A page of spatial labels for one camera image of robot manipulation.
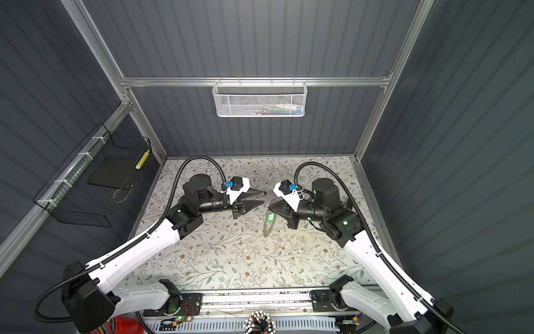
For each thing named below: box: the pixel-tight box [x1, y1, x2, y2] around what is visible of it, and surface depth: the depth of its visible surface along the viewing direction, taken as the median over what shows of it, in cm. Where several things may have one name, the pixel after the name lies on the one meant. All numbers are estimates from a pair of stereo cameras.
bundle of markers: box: [243, 309, 277, 334], surface depth 57 cm
